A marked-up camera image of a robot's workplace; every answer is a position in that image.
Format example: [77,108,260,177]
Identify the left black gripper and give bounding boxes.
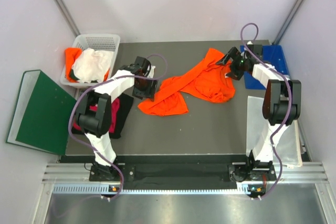
[132,76,158,101]

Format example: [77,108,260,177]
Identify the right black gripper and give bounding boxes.
[215,47,249,81]

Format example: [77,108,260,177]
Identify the orange t shirt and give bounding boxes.
[138,48,236,116]
[65,48,82,82]

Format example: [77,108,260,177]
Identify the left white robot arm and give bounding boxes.
[75,59,157,181]

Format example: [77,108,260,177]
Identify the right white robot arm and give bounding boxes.
[217,45,301,183]

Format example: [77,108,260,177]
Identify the black folded t shirt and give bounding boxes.
[70,91,134,139]

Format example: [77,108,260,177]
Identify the magenta folded t shirt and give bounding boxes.
[71,98,120,134]

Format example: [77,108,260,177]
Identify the blue folder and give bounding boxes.
[244,45,289,90]

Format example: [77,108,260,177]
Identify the white t shirt in basket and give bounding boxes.
[72,48,114,83]

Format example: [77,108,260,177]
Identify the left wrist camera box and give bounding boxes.
[134,56,154,77]

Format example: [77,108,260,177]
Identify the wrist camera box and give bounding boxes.
[134,56,154,77]
[247,44,263,60]

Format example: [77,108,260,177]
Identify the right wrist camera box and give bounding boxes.
[247,44,263,60]

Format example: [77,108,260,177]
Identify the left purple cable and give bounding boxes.
[67,54,169,200]

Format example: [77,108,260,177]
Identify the green ring binder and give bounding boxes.
[5,69,79,156]

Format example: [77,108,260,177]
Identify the aluminium frame rail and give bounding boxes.
[41,163,330,183]

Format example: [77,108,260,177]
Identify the slotted grey cable duct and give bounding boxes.
[52,184,251,195]

